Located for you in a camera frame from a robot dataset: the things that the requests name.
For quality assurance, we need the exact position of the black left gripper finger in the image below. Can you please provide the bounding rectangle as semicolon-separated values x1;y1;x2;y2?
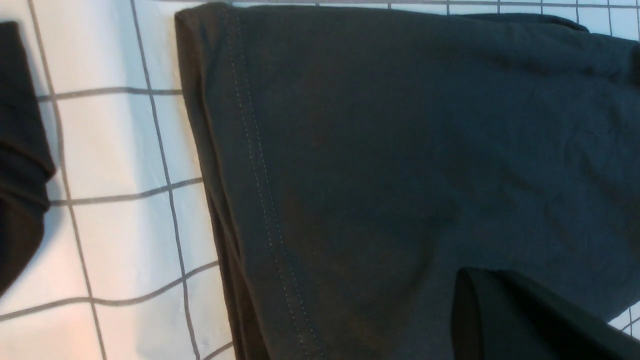
450;268;640;360

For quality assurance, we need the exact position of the gray long sleeve shirt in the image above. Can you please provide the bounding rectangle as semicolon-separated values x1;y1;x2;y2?
174;3;639;360

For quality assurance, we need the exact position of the white grid paper mat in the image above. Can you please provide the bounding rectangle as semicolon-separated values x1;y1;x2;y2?
0;0;640;360

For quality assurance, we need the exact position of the black crumpled garment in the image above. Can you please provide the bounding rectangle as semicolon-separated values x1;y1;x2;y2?
0;21;56;294

